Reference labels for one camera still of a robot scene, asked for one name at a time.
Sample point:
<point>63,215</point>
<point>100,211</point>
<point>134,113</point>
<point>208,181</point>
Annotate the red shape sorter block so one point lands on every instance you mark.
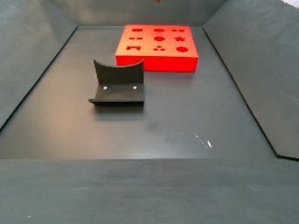
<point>163,46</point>

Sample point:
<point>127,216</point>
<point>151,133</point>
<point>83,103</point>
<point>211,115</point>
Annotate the black curved holder stand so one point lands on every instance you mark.
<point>120,84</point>

